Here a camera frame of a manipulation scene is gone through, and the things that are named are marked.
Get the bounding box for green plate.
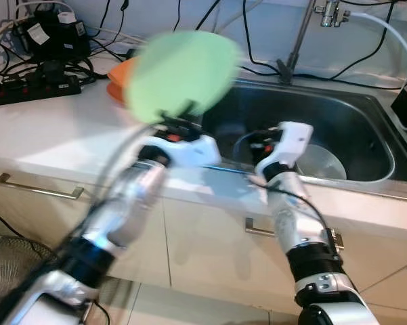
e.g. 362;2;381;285
125;30;242;125

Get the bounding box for white bowl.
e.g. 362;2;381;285
298;144;348;181

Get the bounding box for orange plate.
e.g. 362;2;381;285
107;85;133;104

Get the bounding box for orange bowl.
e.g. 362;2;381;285
108;57;142;87

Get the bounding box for stainless steel sink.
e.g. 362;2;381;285
200;74;407;200

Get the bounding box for chrome faucet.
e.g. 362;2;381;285
276;0;346;85

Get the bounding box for cream sink counter cabinet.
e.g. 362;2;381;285
0;54;407;319

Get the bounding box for black labelled power box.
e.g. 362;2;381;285
17;12;92;65

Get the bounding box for black power strip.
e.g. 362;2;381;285
0;73;82;108

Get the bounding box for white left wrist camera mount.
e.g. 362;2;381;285
156;132;222;169

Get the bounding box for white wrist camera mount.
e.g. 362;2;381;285
274;122;314;170
156;132;222;169

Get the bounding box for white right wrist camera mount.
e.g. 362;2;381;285
274;122;314;170

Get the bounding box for black counter cable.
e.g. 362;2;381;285
237;64;404;89

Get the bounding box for white faucet hose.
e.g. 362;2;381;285
344;10;407;131

